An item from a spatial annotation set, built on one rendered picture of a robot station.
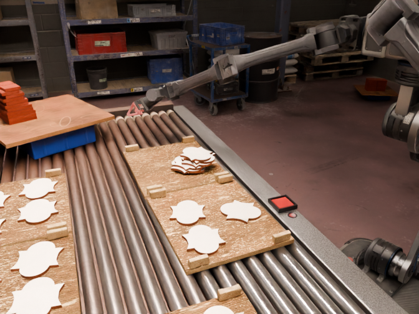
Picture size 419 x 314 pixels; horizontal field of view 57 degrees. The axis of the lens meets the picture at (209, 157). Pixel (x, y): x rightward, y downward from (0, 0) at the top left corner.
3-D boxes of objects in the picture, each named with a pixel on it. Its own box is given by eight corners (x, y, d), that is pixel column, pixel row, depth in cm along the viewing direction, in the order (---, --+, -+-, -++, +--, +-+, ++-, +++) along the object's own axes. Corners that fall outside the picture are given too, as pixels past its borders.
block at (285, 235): (287, 236, 117) (288, 228, 116) (290, 240, 116) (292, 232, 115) (271, 241, 115) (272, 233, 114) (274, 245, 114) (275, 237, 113)
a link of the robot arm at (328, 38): (348, 41, 144) (344, 27, 143) (332, 44, 138) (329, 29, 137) (327, 48, 151) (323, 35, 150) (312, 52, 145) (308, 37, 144)
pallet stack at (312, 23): (335, 65, 753) (342, 18, 715) (373, 76, 669) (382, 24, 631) (277, 71, 710) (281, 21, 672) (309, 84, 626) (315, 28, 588)
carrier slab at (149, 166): (195, 142, 185) (195, 139, 185) (232, 181, 151) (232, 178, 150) (123, 154, 173) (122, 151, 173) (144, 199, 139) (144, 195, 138)
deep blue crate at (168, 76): (177, 75, 622) (176, 52, 606) (183, 81, 587) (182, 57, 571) (146, 78, 608) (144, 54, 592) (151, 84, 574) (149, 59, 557)
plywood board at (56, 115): (68, 96, 218) (68, 93, 218) (115, 119, 186) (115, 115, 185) (-29, 118, 187) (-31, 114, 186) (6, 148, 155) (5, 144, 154)
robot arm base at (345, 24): (356, 50, 149) (362, 17, 144) (345, 53, 144) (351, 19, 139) (337, 47, 155) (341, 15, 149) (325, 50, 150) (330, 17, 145)
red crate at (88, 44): (121, 47, 574) (120, 27, 562) (127, 52, 537) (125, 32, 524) (75, 50, 552) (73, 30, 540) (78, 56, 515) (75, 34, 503)
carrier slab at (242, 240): (233, 182, 151) (233, 178, 150) (293, 243, 117) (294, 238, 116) (146, 201, 138) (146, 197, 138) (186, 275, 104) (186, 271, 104)
